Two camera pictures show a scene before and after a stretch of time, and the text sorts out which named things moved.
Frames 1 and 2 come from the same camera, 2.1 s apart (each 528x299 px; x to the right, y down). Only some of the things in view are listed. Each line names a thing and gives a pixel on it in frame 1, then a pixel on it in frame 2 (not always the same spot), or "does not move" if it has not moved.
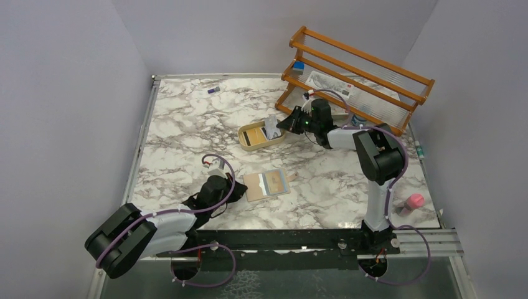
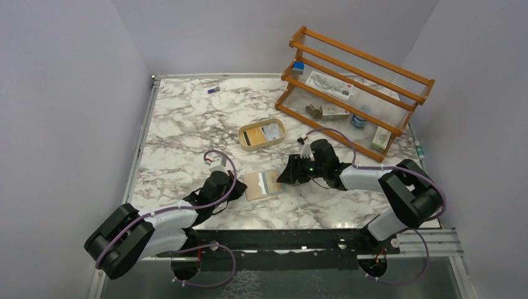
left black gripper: x=230 y=189 does not move
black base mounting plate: x=286 y=250 does not move
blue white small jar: x=357 y=121 does not move
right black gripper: x=295 y=122 to x=297 y=170
